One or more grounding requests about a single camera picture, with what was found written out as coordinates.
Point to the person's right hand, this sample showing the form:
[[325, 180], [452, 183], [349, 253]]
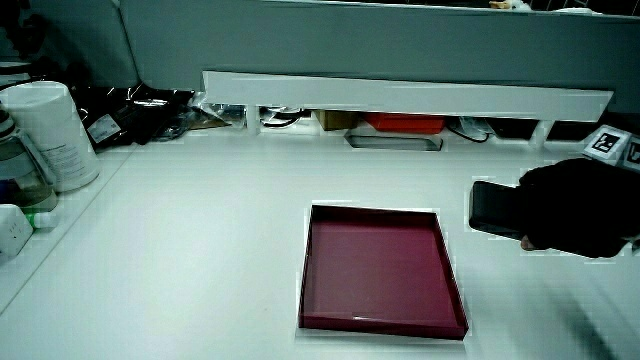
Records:
[[575, 205]]

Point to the black battery pack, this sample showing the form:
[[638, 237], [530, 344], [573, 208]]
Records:
[[492, 207]]

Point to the white desk shelf riser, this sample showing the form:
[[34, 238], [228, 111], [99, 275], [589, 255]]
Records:
[[400, 97]]

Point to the white desk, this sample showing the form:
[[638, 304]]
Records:
[[200, 240]]

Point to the flat black case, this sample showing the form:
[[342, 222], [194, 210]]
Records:
[[512, 129]]

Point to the red box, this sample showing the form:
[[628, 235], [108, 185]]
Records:
[[405, 123]]

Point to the dark red tray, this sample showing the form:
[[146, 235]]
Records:
[[380, 270]]

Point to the small cardboard box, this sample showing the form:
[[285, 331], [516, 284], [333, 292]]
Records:
[[336, 120]]

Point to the grey partition panel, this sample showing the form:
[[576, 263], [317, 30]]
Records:
[[85, 40], [380, 40]]

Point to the clear plastic bag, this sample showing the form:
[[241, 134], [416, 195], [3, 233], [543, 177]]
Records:
[[220, 112]]

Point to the black plastic bag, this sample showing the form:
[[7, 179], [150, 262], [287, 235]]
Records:
[[135, 112]]

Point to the white cylindrical canister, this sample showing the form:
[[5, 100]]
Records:
[[55, 135]]

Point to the small green white bottle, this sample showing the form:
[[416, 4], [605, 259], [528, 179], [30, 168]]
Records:
[[44, 220]]

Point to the clear glass bottle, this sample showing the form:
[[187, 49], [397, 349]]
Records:
[[20, 175]]

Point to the white power adapter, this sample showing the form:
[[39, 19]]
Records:
[[12, 230]]

